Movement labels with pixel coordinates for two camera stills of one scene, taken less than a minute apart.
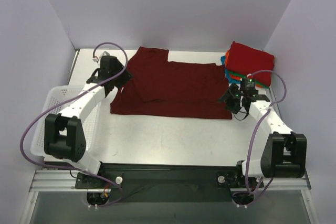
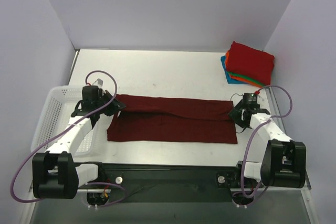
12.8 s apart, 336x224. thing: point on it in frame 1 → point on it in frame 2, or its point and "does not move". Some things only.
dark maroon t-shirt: [159, 88] → [163, 119]
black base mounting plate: [146, 183] does not move
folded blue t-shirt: [227, 72] does not move
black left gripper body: [122, 77] → [109, 102]
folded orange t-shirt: [237, 77] does not move
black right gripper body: [231, 97] → [237, 114]
